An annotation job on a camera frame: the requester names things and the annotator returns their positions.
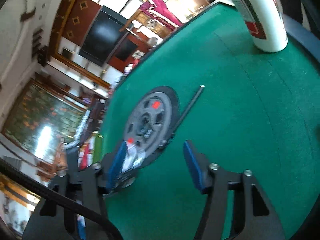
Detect black wall television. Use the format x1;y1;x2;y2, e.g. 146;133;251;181
79;6;138;67

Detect dark mahjong table white legs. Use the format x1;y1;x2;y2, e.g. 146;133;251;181
74;99;106;146

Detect large white bottle red cap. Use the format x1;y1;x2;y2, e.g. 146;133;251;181
244;0;287;53

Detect gold-edged white tray box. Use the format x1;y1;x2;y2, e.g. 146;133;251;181
78;131;103;170

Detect black strap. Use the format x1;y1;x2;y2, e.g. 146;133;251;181
0;158;124;240

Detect wooden chair with magenta cloth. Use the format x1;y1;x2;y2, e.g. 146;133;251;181
120;0;183;39

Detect floral wall painting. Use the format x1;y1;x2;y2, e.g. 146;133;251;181
2;80;85;164

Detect round grey table centre console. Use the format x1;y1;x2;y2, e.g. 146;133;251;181
123;86;180;167

